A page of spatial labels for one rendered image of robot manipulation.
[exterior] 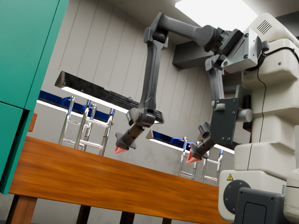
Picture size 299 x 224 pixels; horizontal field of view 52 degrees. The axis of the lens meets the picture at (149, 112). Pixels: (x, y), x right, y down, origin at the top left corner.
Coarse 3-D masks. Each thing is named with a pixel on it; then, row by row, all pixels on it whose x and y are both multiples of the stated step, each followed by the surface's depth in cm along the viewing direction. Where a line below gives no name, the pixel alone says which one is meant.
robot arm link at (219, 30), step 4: (216, 28) 106; (220, 28) 103; (216, 32) 104; (220, 32) 103; (216, 36) 104; (216, 40) 103; (212, 44) 105; (216, 44) 105; (208, 48) 106; (212, 48) 107; (216, 48) 107; (216, 52) 109
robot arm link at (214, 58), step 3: (210, 57) 164; (213, 57) 163; (216, 57) 161; (219, 57) 160; (222, 57) 159; (225, 57) 158; (213, 60) 162; (216, 60) 160; (219, 60) 167; (222, 60) 159; (213, 63) 161; (216, 63) 162; (219, 63) 164; (216, 66) 162; (219, 66) 164; (219, 69) 164
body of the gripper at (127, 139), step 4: (116, 132) 140; (128, 132) 137; (116, 136) 140; (120, 136) 140; (124, 136) 138; (128, 136) 137; (132, 136) 136; (120, 140) 138; (124, 140) 138; (128, 140) 138; (132, 140) 138; (124, 144) 138; (128, 144) 139; (132, 144) 142
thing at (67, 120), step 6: (66, 96) 194; (72, 96) 187; (72, 102) 185; (96, 108) 196; (66, 114) 184; (90, 114) 194; (66, 120) 183; (72, 120) 185; (66, 126) 182; (90, 126) 192; (60, 138) 180; (84, 138) 190; (60, 144) 180; (84, 144) 189; (84, 150) 188
